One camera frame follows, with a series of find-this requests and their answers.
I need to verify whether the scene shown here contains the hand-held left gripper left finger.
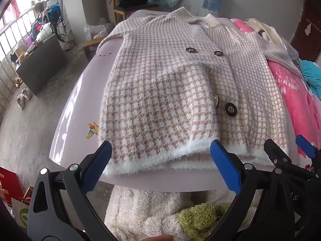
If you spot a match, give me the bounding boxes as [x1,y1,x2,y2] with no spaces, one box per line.
[27,141,118,241]

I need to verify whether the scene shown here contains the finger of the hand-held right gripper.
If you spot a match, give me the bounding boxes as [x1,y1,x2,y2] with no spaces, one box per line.
[295,135,321,161]
[264,139,291,168]

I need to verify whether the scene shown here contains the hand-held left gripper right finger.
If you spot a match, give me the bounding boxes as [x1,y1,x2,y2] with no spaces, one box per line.
[207,139,296,241]

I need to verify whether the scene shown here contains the beige houndstooth fluffy coat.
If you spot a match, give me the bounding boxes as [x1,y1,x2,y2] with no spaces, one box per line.
[97,7,301,176]

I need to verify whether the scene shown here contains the person's left hand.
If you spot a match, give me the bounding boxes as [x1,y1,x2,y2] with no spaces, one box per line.
[140,235,174,241]

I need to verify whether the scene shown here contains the pink floral blanket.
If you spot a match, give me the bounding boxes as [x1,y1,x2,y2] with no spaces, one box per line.
[231,17,321,179]

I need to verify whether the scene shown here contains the green fluffy cloth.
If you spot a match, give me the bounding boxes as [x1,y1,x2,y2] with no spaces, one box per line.
[176,203,236,241]

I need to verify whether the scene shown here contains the bed with lilac sheet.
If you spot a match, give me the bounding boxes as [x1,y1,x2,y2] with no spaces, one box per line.
[50,10,284,194]

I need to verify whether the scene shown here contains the white fluffy robe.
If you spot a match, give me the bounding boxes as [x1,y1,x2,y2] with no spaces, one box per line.
[104,186,256,241]

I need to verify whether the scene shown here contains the white paper bag green logo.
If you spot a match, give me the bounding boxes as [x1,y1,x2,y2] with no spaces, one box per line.
[10,198,30,225]

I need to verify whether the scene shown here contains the red cardboard box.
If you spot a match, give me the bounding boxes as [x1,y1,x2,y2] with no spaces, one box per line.
[0,167,24,206]

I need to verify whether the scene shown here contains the grey cloth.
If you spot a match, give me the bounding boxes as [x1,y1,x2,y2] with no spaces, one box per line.
[283,38,300,61]

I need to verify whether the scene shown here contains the dark grey cabinet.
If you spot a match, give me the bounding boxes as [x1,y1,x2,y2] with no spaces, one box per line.
[15,34,68,96]

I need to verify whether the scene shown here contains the dark brown wooden door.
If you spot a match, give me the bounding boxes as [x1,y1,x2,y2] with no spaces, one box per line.
[291,0,321,63]

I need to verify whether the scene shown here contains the small wooden stool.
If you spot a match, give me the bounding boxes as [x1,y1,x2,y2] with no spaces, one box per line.
[83,36,106,61]

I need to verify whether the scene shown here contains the beige garment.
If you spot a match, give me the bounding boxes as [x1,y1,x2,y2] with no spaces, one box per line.
[244,18,279,43]

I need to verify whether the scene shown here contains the white plastic bag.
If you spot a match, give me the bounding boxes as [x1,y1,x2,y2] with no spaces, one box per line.
[84,24,114,41]

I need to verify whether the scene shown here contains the white plastic jug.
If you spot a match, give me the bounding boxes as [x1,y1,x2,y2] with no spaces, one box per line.
[36,23,52,42]

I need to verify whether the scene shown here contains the bicycle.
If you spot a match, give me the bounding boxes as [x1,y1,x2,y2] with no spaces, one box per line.
[48,4,68,43]

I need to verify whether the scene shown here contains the metal window railing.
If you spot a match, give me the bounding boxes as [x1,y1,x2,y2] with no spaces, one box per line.
[0,5,38,93]

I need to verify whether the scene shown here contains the wooden chair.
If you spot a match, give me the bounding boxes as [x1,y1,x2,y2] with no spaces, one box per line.
[110,0,159,27]

